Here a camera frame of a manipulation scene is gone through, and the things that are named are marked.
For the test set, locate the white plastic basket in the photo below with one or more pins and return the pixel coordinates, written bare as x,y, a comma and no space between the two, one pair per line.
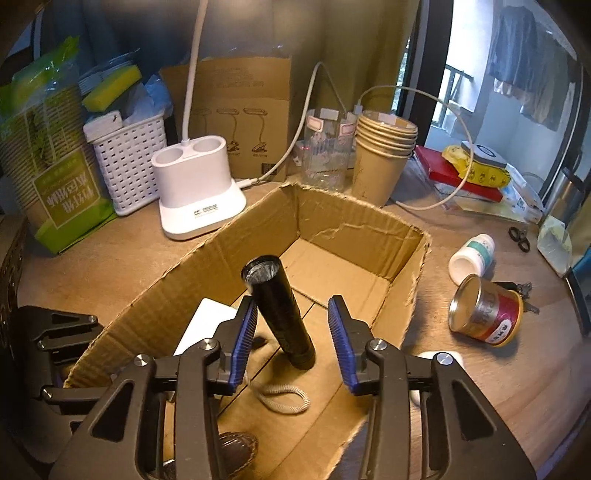
129,170

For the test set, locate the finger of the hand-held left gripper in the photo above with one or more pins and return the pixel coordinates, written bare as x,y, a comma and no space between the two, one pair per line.
74,394
46,319

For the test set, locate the black car key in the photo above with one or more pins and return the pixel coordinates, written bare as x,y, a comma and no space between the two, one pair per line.
526,295

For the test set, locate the black smartphone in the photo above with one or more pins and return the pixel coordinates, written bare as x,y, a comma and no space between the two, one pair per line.
582,300

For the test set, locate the stack of white disposable plates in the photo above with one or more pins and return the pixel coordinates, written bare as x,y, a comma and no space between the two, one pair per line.
106,69

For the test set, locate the clear plastic folder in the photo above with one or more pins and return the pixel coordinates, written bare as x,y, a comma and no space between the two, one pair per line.
425,184

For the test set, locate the black wristwatch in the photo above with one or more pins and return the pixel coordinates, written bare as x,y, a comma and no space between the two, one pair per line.
235,450

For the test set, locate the brown cardboard box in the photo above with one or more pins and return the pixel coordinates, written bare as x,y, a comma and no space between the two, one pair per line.
337,258

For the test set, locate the steel thermos mug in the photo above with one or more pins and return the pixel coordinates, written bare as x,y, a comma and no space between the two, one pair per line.
563,194

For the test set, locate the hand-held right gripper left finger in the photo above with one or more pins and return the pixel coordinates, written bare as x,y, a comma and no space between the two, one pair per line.
244,341

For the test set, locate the yellow-green curtain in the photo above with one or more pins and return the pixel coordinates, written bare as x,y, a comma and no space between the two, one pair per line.
360,46

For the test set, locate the pale green tissue pack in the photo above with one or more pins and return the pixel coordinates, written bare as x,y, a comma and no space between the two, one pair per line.
556,247

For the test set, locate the brown lamp packaging box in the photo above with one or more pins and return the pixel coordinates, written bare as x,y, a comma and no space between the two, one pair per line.
249,106

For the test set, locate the white desk lamp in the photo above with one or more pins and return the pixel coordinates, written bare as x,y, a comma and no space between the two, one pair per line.
198,194

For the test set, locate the white pill bottle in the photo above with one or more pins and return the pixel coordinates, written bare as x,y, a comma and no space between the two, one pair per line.
475,256

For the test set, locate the yellow and green sponge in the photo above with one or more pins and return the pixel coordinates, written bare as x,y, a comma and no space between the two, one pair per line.
111,90

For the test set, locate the blue plastic bag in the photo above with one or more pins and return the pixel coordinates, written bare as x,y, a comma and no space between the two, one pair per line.
152,97

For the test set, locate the green snack bag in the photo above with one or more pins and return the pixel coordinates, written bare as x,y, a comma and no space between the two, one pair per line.
51,152

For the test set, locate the blue curtain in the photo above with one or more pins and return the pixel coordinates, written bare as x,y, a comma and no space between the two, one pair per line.
101,27

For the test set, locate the hanging beige shirt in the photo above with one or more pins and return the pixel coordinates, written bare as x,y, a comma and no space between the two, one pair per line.
554,87

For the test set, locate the black flashlight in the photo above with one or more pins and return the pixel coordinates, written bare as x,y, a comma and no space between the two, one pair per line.
279,309

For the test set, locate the white earbuds case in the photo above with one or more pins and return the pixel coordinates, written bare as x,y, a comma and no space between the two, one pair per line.
427,357

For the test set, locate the white and blue plastic bags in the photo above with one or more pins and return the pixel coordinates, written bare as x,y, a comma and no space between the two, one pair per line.
524,194

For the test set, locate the red and gold tin can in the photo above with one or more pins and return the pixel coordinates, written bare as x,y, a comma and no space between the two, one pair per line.
489,314

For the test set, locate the white wall charger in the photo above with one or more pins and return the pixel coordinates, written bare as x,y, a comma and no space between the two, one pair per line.
207,318

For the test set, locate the grey kitchen scale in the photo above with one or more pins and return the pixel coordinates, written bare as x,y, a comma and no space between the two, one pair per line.
485,154

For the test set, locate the stack of clear plastic cups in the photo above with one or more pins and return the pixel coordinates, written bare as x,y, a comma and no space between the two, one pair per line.
325,157

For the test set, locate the red book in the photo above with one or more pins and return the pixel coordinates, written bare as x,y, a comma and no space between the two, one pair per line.
443,170

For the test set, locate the yellow packet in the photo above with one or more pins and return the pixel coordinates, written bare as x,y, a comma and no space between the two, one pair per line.
485,175

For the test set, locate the hanging blue shirt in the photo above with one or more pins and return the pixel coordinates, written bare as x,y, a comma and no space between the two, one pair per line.
512,46

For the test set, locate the black scissors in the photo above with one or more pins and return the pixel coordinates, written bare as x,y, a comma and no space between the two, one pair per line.
521,237

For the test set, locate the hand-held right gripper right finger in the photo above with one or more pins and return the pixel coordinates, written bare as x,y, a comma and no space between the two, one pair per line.
340,344

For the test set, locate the stack of brown paper cups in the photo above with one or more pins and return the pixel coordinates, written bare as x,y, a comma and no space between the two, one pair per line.
381,161

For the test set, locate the black sliding door frame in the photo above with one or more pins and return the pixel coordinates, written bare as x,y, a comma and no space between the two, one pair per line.
418,69

